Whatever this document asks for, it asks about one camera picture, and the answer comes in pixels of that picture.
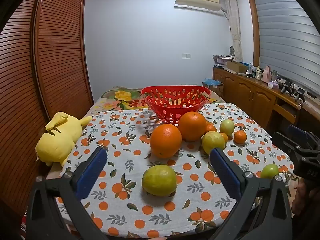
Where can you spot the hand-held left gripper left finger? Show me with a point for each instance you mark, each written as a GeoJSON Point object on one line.
{"type": "Point", "coordinates": [92, 170]}

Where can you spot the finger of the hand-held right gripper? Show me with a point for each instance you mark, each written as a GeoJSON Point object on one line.
{"type": "Point", "coordinates": [283, 142]}
{"type": "Point", "coordinates": [296, 131]}

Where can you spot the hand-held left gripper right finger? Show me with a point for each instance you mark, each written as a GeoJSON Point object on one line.
{"type": "Point", "coordinates": [225, 172]}

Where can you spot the small green citrus fruit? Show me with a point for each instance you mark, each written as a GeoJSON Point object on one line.
{"type": "Point", "coordinates": [269, 171]}

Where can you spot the bumpy tangerine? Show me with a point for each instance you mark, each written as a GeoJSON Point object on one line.
{"type": "Point", "coordinates": [240, 137]}

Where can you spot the large orange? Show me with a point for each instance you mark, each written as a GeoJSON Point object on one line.
{"type": "Point", "coordinates": [165, 140]}
{"type": "Point", "coordinates": [192, 126]}

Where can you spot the large yellow-green citrus fruit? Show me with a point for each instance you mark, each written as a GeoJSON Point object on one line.
{"type": "Point", "coordinates": [159, 180]}

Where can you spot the red perforated plastic basket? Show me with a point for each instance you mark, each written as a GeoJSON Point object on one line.
{"type": "Point", "coordinates": [153, 105]}

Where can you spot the person's right hand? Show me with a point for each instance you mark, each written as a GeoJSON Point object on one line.
{"type": "Point", "coordinates": [300, 200]}

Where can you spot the small tangerine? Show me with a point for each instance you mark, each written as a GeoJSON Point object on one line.
{"type": "Point", "coordinates": [225, 137]}
{"type": "Point", "coordinates": [211, 128]}

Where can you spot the yellow plush toy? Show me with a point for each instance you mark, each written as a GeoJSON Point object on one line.
{"type": "Point", "coordinates": [60, 137]}

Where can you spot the lilac box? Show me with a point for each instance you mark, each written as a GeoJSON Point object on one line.
{"type": "Point", "coordinates": [273, 85]}

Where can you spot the wooden sideboard cabinet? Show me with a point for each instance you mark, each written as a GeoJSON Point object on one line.
{"type": "Point", "coordinates": [250, 95]}

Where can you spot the pink bottle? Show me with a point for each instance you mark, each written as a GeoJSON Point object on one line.
{"type": "Point", "coordinates": [266, 75]}

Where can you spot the small cardboard box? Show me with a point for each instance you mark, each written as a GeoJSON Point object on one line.
{"type": "Point", "coordinates": [218, 90]}

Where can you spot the open cardboard box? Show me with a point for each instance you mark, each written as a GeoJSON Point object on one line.
{"type": "Point", "coordinates": [237, 67]}

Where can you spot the blue plastic bag pile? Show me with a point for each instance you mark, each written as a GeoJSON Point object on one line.
{"type": "Point", "coordinates": [212, 82]}

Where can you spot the grey window blind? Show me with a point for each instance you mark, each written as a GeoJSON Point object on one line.
{"type": "Point", "coordinates": [287, 30]}

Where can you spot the stack of magazines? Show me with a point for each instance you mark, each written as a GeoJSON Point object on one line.
{"type": "Point", "coordinates": [221, 60]}

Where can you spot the cream curtain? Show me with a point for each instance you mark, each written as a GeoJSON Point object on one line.
{"type": "Point", "coordinates": [235, 30]}

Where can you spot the brown louvred wardrobe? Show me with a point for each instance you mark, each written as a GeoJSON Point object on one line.
{"type": "Point", "coordinates": [50, 55]}

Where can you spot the wooden window frame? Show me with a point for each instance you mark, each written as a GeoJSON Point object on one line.
{"type": "Point", "coordinates": [253, 30]}

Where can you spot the white wall switch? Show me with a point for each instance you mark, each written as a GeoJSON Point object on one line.
{"type": "Point", "coordinates": [186, 55]}

